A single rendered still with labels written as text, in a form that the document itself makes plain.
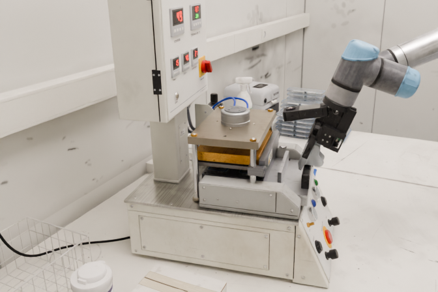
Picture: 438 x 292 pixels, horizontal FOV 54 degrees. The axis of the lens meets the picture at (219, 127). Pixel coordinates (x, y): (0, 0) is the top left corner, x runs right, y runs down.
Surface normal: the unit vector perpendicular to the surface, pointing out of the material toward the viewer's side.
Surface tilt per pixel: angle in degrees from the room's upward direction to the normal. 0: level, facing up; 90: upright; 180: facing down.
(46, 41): 90
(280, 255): 90
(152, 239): 90
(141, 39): 90
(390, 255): 0
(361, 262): 0
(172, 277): 1
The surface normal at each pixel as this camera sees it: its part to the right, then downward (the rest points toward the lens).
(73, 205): 0.89, 0.13
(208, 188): -0.28, 0.32
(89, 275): -0.02, -0.94
